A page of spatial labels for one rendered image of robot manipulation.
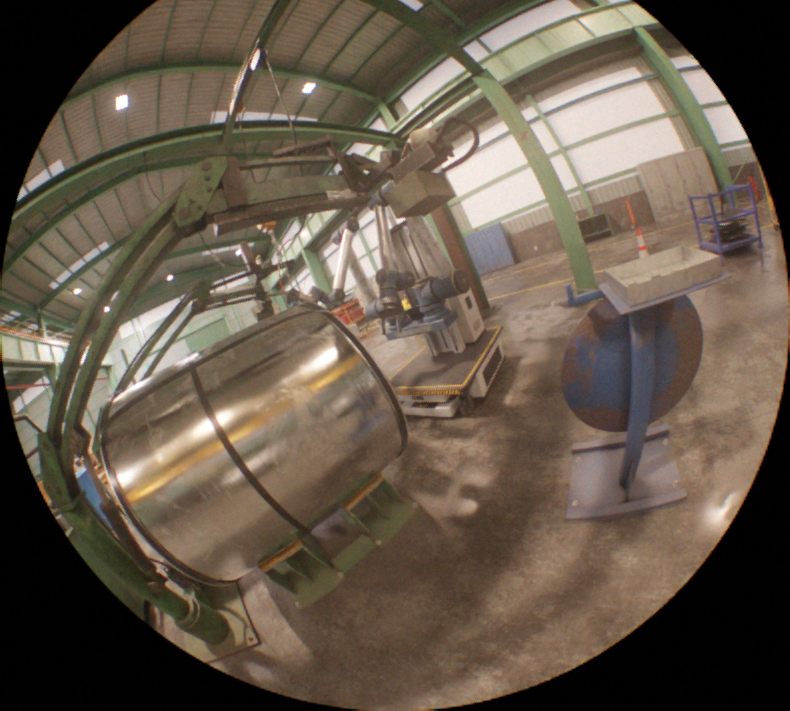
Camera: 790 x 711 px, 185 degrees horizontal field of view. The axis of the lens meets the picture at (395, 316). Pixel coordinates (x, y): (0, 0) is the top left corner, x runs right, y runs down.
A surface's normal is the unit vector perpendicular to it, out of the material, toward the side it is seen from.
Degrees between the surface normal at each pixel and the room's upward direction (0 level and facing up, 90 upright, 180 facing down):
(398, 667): 0
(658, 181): 90
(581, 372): 90
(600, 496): 0
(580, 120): 90
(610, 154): 90
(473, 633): 0
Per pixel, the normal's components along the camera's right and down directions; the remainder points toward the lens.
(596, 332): -0.53, 0.34
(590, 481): -0.40, -0.91
